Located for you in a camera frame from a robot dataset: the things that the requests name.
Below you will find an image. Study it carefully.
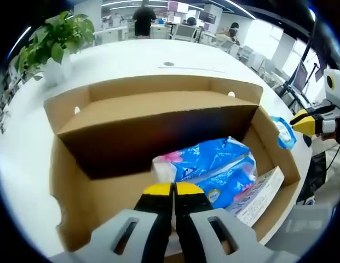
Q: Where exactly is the white printed carton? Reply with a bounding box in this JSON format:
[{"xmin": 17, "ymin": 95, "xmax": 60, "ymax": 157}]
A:
[{"xmin": 226, "ymin": 166, "xmax": 285, "ymax": 228}]

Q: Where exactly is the white office chair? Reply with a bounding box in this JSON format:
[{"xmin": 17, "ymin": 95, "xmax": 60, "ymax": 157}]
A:
[{"xmin": 174, "ymin": 24, "xmax": 198, "ymax": 42}]

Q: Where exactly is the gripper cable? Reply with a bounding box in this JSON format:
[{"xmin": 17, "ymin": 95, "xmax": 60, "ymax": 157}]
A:
[{"xmin": 325, "ymin": 141, "xmax": 340, "ymax": 171}]

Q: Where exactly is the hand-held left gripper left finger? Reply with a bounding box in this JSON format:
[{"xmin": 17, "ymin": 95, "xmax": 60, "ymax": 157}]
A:
[{"xmin": 49, "ymin": 182, "xmax": 175, "ymax": 263}]

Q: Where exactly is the white square pillar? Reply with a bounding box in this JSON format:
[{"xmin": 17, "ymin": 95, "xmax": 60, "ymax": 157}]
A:
[{"xmin": 73, "ymin": 0, "xmax": 102, "ymax": 20}]

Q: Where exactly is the potted green plant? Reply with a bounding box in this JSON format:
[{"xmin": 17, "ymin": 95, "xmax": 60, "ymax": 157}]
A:
[{"xmin": 16, "ymin": 10, "xmax": 95, "ymax": 88}]

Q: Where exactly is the black hanging screen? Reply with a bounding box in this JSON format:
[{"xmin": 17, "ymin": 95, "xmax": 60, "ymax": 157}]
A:
[{"xmin": 198, "ymin": 10, "xmax": 217, "ymax": 24}]

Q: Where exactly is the brown cardboard shoe box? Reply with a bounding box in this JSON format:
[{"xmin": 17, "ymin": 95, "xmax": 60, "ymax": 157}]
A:
[{"xmin": 43, "ymin": 73, "xmax": 301, "ymax": 253}]

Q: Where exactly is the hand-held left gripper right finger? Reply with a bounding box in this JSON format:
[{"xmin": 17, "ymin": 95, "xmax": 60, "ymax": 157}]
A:
[{"xmin": 174, "ymin": 181, "xmax": 299, "ymax": 263}]

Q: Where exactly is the pink wall display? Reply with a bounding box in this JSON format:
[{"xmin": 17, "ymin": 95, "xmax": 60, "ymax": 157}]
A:
[{"xmin": 167, "ymin": 0, "xmax": 188, "ymax": 13}]

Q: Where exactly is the blue wet wipes pack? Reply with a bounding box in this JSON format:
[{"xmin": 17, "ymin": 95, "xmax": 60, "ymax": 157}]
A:
[{"xmin": 269, "ymin": 115, "xmax": 298, "ymax": 150}]

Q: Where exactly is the blue floral tissue pack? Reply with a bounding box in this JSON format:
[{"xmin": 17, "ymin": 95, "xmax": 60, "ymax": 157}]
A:
[{"xmin": 152, "ymin": 136, "xmax": 258, "ymax": 213}]

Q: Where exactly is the desk monitor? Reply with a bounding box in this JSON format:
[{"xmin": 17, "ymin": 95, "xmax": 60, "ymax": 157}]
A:
[{"xmin": 292, "ymin": 60, "xmax": 309, "ymax": 93}]

